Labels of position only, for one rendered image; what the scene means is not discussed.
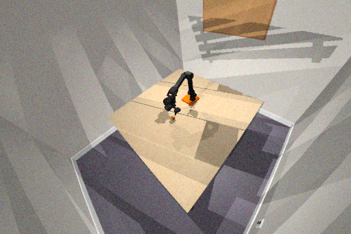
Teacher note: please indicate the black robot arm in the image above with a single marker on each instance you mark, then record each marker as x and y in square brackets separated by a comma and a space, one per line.
[174, 90]

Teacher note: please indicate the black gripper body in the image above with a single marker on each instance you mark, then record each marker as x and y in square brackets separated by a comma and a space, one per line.
[176, 110]

